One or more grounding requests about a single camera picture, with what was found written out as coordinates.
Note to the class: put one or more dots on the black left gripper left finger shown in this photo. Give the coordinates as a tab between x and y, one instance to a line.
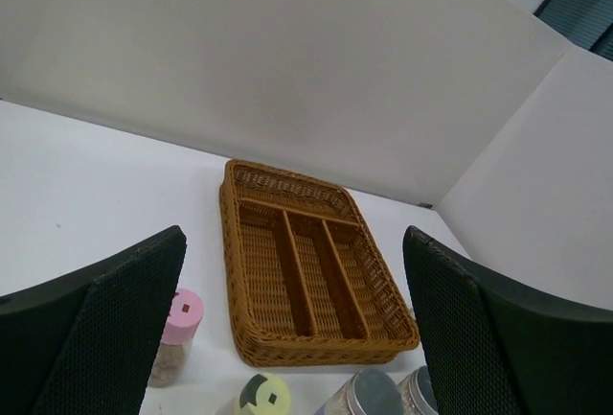
85	342

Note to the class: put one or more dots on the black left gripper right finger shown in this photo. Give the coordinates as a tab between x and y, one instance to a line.
493	345

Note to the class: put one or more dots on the pink cap spice bottle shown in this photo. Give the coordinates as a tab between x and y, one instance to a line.
185	315

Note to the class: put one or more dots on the silver lid blue label jar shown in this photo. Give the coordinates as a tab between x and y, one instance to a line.
369	391

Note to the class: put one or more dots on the yellow cap spice bottle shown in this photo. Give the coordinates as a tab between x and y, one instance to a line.
263	394

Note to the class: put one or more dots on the brown wicker divided basket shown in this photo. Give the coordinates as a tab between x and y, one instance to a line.
306	282

